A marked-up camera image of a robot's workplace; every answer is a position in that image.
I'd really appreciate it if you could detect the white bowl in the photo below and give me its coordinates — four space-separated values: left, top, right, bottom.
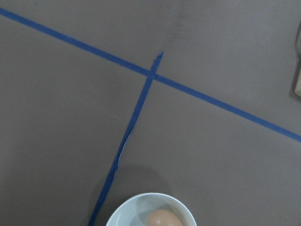
106 193 197 226

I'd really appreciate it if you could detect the brown egg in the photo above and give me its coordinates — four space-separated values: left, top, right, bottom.
146 209 183 226

